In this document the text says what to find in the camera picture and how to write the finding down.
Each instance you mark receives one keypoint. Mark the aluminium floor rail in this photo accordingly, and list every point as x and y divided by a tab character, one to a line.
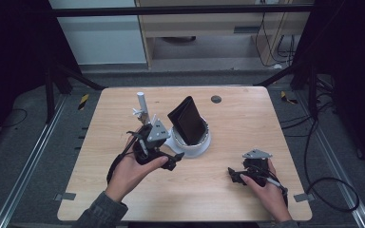
28	164
339	164

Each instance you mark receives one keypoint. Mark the white bowl with silver rim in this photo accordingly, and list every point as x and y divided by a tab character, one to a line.
199	146

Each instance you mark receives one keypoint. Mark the grey round table grommet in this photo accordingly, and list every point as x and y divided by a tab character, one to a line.
216	99

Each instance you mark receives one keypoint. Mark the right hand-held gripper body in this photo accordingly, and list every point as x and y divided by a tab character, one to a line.
256	167

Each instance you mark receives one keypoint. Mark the white stand with hooks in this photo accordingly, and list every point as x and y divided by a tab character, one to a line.
142	103

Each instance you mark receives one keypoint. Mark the person's left hand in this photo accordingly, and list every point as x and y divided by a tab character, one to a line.
130	175

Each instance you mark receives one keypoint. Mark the black leather wallet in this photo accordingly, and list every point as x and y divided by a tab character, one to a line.
188	122

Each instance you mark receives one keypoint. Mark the light wooden desk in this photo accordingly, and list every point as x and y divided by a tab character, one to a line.
202	23

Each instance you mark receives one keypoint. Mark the black horizontal frame bar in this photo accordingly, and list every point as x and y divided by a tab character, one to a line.
171	10

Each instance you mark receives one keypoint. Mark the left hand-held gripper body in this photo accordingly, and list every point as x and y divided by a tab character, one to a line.
149	142

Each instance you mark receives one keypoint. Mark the black metal stand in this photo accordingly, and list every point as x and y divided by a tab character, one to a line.
49	95
312	91

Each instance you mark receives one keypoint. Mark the white cabinet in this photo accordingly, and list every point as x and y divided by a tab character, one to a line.
101	38

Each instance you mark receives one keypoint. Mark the yellow black striped tape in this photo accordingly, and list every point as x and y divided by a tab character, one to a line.
286	98
83	102

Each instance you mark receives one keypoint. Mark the person's right hand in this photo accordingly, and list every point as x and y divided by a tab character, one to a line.
272	198

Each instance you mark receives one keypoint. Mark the grey tape piece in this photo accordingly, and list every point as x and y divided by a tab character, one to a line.
304	197
65	196

